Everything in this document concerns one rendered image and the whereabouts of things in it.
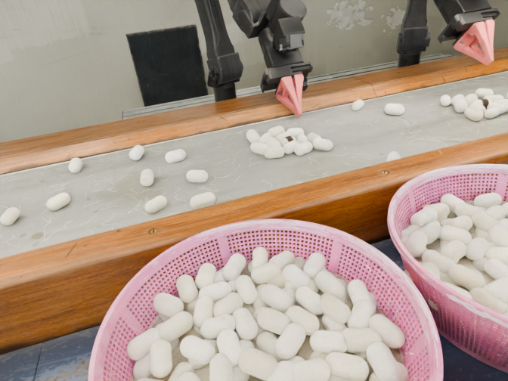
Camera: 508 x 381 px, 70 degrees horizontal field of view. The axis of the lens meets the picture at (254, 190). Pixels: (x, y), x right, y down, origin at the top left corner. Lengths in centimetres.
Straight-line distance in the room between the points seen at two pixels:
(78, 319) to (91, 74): 227
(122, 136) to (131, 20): 188
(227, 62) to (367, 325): 79
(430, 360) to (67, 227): 44
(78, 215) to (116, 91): 214
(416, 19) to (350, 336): 103
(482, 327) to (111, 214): 44
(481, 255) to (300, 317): 20
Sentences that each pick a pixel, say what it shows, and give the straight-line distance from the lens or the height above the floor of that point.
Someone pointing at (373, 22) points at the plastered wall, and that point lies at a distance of 311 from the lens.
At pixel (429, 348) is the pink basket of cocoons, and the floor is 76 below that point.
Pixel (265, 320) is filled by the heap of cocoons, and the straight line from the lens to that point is 34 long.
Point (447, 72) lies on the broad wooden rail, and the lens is 101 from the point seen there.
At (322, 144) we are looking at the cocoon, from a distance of 61.
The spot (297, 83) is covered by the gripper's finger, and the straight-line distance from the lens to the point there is 75.
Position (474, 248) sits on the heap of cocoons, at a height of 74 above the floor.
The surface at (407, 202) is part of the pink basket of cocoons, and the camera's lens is 48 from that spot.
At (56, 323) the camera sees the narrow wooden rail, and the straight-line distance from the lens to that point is 48.
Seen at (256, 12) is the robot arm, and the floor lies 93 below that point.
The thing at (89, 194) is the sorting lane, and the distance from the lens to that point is 61.
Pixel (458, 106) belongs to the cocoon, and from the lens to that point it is 79.
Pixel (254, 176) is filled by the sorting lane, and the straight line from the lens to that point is 55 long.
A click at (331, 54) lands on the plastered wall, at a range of 297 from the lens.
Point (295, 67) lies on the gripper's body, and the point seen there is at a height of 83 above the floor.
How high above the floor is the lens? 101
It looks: 31 degrees down
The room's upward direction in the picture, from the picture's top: 7 degrees counter-clockwise
